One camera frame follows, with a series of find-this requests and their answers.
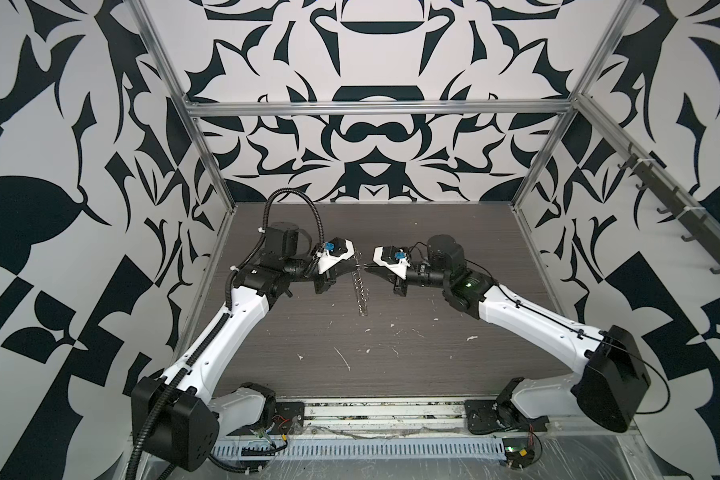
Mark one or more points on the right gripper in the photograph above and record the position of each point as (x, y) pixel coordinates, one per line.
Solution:
(383, 271)

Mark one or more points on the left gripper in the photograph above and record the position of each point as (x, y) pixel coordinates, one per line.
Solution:
(328, 276)

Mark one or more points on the metal key organizer plate with rings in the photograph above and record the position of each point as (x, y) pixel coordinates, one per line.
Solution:
(360, 291)

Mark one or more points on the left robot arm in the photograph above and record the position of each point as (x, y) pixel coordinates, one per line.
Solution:
(176, 416)

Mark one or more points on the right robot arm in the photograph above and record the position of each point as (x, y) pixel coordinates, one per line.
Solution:
(607, 379)

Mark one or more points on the small green circuit board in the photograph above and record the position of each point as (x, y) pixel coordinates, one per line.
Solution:
(521, 457)

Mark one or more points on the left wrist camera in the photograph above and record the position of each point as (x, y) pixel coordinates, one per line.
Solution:
(338, 252)

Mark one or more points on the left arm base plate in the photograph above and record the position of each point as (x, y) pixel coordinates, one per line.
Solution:
(283, 419)

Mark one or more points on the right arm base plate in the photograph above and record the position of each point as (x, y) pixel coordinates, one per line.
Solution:
(484, 417)

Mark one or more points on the white slotted cable duct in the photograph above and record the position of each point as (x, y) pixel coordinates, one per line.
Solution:
(491, 449)

